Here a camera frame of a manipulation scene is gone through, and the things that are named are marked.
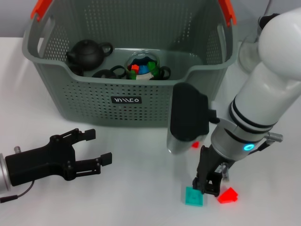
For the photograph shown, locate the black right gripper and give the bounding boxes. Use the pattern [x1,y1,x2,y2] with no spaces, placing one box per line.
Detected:
[192,145,227,197]

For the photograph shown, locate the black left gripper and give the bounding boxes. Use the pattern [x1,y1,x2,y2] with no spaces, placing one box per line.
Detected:
[5,128,113,187]

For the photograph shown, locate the teal square building plate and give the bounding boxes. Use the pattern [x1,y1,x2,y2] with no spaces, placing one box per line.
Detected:
[182,186,205,207]

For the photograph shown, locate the red sloped roof brick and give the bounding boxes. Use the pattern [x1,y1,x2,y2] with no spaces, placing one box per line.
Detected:
[217,187,238,204]

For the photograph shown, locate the grey perforated storage basket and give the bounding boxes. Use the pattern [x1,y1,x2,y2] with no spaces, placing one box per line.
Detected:
[22,0,238,128]

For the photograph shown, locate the black clay teapot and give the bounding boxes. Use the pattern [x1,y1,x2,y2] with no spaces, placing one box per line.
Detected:
[65,39,114,71]

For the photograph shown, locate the right gripper cable with plug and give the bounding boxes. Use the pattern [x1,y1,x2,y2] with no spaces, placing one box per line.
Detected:
[249,138,271,156]

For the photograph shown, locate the gripper cable with plug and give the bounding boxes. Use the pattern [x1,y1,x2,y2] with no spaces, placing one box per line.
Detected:
[249,138,271,156]
[0,180,36,203]

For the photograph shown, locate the silver right gripper connector post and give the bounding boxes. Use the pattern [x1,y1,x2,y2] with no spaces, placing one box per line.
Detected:
[267,132,284,142]

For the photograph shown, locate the left gripper cable with plug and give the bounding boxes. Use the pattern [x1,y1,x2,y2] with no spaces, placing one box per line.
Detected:
[0,180,36,203]

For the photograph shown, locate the glass pitcher with black handle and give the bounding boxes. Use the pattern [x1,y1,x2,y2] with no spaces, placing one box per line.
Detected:
[238,13,281,74]

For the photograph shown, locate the orange basket handle clip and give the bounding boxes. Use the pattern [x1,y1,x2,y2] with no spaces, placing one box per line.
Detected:
[218,0,237,26]
[31,0,53,22]

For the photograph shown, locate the thin grey background cable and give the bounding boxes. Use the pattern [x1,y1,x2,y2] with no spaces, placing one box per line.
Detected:
[263,0,273,17]

